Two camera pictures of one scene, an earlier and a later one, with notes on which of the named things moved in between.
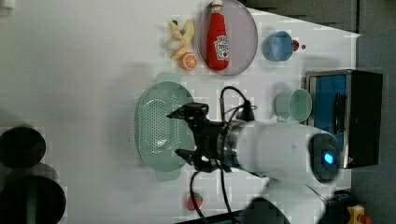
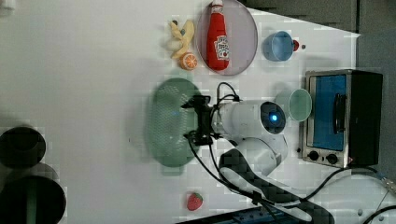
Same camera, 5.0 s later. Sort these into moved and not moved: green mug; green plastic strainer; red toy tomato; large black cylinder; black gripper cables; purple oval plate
Moved: black gripper cables; green plastic strainer
Not moved: red toy tomato; large black cylinder; green mug; purple oval plate
